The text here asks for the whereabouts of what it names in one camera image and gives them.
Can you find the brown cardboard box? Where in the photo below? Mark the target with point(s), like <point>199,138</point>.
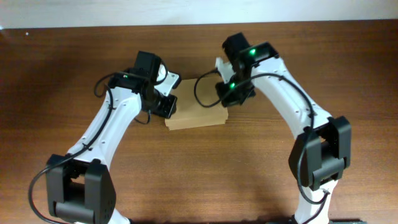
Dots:
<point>189,113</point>

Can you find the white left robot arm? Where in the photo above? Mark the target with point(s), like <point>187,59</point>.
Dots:
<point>79,185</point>

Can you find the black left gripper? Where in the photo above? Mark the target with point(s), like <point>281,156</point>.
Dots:
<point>166,106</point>

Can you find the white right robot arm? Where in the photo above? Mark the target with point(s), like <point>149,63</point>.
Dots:
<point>322,148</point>

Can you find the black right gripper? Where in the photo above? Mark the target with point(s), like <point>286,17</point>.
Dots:
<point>228,98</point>

